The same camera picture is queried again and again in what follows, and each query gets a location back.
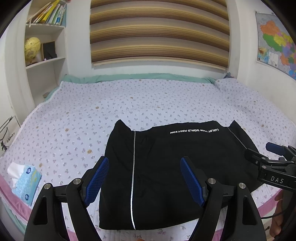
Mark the black picture frame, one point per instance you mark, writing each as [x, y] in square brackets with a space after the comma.
[48, 51]

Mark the floral quilted bedspread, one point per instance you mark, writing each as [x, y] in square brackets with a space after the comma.
[66, 135]

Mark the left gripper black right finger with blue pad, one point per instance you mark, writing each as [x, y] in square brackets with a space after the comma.
[242, 220]

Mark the colourful wall map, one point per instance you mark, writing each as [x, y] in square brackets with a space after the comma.
[276, 47]

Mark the yellow globe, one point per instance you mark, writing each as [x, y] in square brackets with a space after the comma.
[32, 51]

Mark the green bed sheet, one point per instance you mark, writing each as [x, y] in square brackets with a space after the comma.
[138, 77]

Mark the blue tissue pack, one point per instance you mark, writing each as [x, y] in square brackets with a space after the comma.
[25, 181]

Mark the white bookshelf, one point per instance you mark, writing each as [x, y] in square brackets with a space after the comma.
[30, 85]

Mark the white box with drawing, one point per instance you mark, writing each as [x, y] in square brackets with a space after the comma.
[8, 132]

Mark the row of books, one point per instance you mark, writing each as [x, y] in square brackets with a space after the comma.
[47, 13]

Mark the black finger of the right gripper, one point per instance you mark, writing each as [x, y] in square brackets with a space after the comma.
[288, 152]
[256, 158]

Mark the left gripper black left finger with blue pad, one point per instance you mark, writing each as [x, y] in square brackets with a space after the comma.
[47, 222]

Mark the black garment with white lettering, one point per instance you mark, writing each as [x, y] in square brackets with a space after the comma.
[144, 188]

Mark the person's right hand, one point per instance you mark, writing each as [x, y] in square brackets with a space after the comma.
[277, 220]

